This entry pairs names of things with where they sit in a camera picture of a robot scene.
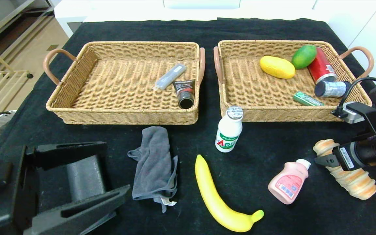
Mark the red drink can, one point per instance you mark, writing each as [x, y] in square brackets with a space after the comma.
[321, 68]

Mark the grey metal shelf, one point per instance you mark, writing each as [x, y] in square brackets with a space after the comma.
[11, 19]

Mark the black tube with red label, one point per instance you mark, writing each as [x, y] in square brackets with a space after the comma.
[184, 91]

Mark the green gum pack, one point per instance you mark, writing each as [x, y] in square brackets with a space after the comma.
[305, 99]

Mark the translucent grey flat tube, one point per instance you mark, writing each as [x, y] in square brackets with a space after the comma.
[171, 76]

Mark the ridged toy bread loaf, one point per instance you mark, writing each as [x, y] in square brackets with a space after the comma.
[354, 182]

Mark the white milk bottle green label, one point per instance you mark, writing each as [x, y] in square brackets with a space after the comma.
[228, 133]

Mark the grey cloth towel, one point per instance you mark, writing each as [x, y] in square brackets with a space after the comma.
[155, 163]

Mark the black leather case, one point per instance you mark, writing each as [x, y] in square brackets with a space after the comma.
[85, 179]

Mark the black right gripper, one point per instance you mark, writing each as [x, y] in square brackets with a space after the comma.
[346, 157]

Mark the yellow toy banana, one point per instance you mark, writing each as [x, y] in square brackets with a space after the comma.
[214, 195]

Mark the pink bottle with white cap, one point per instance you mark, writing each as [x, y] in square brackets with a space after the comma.
[287, 184]

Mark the black tablecloth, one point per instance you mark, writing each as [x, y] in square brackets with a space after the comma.
[273, 140]

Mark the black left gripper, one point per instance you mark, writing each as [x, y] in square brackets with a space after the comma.
[10, 187]

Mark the yellow toy mango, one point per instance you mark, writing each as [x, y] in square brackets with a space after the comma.
[276, 67]

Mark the green toy fruit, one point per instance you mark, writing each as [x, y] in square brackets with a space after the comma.
[304, 56]

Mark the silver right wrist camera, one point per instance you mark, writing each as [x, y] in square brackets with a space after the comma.
[349, 114]

